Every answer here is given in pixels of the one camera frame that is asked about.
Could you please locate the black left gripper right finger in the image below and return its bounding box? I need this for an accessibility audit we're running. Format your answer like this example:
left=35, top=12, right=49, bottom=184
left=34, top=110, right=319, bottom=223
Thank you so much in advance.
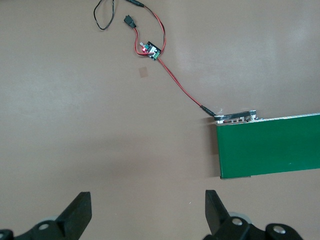
left=199, top=189, right=305, bottom=240

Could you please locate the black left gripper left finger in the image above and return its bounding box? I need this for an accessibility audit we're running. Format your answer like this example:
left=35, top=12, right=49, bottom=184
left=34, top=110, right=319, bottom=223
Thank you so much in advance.
left=0, top=191, right=93, bottom=240

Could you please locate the green belt conveyor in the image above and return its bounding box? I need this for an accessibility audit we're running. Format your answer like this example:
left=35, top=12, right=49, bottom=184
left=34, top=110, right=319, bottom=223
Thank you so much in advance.
left=213, top=109, right=320, bottom=180

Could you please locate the black barrel power plug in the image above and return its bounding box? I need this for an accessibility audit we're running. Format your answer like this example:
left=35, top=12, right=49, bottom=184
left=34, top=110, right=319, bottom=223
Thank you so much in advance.
left=200, top=105, right=216, bottom=117

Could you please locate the small motor controller board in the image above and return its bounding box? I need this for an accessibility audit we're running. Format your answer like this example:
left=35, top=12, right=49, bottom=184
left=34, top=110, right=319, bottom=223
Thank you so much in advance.
left=139, top=41, right=161, bottom=62

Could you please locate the small black connector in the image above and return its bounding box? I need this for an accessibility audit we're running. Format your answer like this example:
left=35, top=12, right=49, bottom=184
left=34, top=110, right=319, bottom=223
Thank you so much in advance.
left=123, top=14, right=137, bottom=29

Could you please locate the red and black wire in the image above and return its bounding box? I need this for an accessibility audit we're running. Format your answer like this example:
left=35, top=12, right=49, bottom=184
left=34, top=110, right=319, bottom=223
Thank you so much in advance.
left=133, top=5, right=204, bottom=108

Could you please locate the thin black cable loop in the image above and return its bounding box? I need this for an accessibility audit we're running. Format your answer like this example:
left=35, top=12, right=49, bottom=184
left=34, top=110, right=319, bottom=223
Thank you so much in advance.
left=92, top=0, right=145, bottom=31

